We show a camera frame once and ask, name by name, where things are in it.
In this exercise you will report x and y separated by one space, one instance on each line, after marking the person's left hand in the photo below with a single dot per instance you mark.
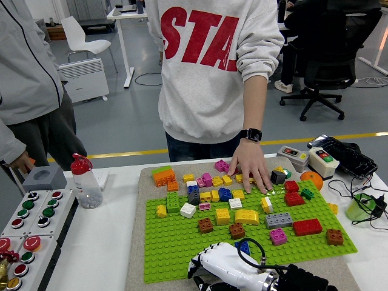
250 163

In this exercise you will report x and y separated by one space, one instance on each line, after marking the person's right hand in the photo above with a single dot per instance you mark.
22 162

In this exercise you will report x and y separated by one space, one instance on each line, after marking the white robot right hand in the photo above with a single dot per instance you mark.
227 263

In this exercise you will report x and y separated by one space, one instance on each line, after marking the orange cylinder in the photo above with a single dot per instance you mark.
31 161

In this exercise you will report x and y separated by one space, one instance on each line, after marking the blue square brick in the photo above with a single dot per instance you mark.
245 247
225 194

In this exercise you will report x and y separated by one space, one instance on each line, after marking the green studded baseplate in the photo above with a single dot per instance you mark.
169 242

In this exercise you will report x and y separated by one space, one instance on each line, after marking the person's right forearm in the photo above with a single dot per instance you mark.
12 142

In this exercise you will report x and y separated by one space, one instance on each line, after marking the person's left forearm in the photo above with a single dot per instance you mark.
254 103

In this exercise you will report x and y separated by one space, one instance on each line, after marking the flat yellow brick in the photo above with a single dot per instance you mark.
252 181

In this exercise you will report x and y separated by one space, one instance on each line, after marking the small yellow brick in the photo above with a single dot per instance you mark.
226 180
217 181
161 211
239 179
333 208
205 197
279 169
215 196
238 195
188 178

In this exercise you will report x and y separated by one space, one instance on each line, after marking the magenta square brick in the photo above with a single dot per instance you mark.
221 165
226 168
278 237

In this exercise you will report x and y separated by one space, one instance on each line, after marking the black cube brick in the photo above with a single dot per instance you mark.
278 177

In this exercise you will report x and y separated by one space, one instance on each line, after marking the brown square brick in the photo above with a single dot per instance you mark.
205 225
335 237
237 231

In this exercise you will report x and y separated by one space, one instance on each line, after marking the small green brick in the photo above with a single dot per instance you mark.
288 173

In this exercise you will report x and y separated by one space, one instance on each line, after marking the white square brick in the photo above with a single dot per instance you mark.
188 210
235 203

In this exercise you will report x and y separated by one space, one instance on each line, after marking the tall magenta brick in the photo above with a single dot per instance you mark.
208 179

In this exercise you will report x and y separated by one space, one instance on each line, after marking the yellow and white brick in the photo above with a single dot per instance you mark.
267 205

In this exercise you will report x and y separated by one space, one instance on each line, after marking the yellow square brick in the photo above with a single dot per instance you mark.
222 217

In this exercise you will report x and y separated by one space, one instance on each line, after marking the red square brick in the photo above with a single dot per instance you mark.
291 186

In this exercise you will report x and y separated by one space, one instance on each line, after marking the yellow curved brick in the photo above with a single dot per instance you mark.
247 217

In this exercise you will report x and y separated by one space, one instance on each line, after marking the light pink brick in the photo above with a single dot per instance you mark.
200 182

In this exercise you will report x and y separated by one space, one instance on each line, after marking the wide red brick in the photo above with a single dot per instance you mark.
294 199

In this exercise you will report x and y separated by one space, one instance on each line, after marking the flat pink brick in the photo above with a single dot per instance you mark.
204 206

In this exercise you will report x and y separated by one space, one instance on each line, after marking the flat white brick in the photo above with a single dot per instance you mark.
191 183

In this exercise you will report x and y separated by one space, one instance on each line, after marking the small blue brick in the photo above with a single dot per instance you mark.
192 188

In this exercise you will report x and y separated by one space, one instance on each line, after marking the grey two-by-four brick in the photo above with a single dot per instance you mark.
279 220

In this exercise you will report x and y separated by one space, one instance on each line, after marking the dark green brick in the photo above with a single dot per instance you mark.
307 194

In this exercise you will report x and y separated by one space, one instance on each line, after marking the dark grey sloped brick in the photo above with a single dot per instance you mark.
194 198

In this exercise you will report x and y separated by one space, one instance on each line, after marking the small orange brick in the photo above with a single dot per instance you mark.
172 186

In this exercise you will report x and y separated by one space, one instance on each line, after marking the tall lime green brick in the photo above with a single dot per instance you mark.
172 203

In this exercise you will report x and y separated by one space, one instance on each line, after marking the red two-by-four brick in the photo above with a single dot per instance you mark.
307 228

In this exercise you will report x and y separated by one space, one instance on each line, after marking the orange brick with lime top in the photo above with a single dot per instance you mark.
163 179

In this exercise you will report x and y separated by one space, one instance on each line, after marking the black wristwatch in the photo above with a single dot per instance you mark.
253 134

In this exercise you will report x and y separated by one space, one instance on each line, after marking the grey block with round hole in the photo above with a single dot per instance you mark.
57 182

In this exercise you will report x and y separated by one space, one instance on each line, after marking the grey four-button control box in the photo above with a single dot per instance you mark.
48 212
28 205

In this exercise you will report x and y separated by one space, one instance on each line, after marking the orange fruit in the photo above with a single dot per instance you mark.
311 181

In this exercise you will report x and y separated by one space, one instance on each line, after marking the clear bottle with red cap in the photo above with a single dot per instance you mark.
86 188

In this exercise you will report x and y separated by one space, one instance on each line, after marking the person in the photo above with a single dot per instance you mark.
24 75
289 66
197 100

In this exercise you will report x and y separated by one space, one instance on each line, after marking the grey emergency-stop control box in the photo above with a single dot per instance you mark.
27 257
3 243

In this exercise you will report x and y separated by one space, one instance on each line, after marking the black electronic device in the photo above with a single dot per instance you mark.
345 154

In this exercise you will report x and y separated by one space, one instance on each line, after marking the white panel heater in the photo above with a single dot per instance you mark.
88 78

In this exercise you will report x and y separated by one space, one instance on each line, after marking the green translucent cup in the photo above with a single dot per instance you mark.
354 210

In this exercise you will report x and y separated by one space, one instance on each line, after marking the black office chair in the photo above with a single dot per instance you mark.
330 66

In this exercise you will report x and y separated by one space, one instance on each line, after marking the brown wooden box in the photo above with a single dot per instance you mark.
57 33

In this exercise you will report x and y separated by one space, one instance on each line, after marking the clear storage box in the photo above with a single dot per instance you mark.
42 28

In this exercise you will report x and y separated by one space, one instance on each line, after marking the white plastic chair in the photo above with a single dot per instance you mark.
75 36

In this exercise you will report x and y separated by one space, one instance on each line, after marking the black bottle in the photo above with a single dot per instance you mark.
282 12

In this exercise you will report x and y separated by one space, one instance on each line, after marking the black platform trolley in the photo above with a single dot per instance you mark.
97 24

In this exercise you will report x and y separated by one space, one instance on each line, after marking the white desk with devices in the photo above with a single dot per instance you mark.
113 13

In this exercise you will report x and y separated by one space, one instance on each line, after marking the dark grey cup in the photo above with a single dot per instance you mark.
140 7

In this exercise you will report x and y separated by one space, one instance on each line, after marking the grey switch box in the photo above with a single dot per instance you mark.
292 157

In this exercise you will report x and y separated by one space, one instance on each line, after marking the beige switch box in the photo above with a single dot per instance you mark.
322 165

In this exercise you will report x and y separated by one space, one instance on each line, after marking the white wall switch plate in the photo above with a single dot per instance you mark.
103 179

